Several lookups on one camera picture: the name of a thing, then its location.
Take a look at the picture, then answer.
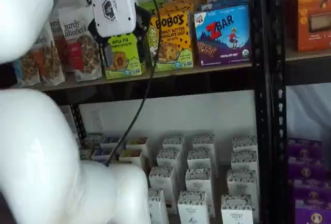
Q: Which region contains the green Bobo's apple pie box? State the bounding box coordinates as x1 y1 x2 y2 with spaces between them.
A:
103 33 145 80
139 0 169 12

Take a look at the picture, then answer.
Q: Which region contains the yellow small granola box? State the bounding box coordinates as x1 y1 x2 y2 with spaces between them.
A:
126 137 148 155
119 149 143 164

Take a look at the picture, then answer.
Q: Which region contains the white organic pantry box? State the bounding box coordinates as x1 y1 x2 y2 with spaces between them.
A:
231 151 259 173
162 135 186 157
147 189 170 224
192 133 215 155
148 167 178 209
187 149 214 173
221 195 254 224
232 136 258 155
177 191 209 224
185 168 215 199
227 169 258 199
156 148 182 173

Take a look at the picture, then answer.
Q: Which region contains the purely elizabeth granola bag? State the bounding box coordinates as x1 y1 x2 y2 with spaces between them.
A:
48 14 68 73

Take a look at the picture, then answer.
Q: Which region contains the white cartons group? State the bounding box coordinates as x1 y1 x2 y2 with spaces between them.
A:
77 130 259 224

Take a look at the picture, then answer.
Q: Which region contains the wooden shelf board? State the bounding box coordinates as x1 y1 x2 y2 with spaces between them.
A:
15 62 253 92
285 49 331 62

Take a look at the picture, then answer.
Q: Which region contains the black metal shelving rack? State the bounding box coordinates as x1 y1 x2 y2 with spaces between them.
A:
271 0 331 224
43 0 272 224

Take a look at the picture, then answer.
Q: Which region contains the purple snack box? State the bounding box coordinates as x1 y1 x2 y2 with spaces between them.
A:
293 182 331 205
288 138 323 158
294 204 331 224
289 167 331 186
288 155 324 173

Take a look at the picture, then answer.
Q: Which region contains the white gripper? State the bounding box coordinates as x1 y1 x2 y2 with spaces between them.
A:
87 0 154 69

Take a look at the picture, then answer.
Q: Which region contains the white plastic sheet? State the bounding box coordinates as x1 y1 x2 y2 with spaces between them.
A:
285 85 331 141

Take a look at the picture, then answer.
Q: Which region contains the green small granola box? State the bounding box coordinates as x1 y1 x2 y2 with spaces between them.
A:
82 133 103 148
79 148 94 160

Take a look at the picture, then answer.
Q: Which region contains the blue small granola box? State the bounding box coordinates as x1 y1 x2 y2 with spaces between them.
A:
100 136 121 149
93 148 114 161

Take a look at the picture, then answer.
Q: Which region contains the orange snack box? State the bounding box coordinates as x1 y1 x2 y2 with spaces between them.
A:
297 0 331 53

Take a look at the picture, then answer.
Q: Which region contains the orange label granola bag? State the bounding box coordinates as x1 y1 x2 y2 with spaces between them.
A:
32 22 65 86

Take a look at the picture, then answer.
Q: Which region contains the red label granola bag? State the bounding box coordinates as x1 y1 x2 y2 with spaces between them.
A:
58 6 103 82

